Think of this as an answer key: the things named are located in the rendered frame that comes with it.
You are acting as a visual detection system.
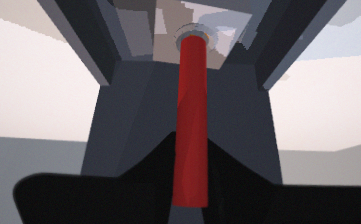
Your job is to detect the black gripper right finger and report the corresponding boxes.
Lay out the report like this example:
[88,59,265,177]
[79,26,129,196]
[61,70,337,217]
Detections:
[202,138,361,224]

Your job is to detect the grey block with hole in top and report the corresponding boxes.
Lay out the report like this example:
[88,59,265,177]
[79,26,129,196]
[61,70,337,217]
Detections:
[153,0,252,69]

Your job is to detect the red peg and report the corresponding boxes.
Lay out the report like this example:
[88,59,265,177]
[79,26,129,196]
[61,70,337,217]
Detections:
[172,36,208,208]

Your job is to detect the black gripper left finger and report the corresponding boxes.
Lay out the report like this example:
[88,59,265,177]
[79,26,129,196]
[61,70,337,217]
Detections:
[13,131,176,224]

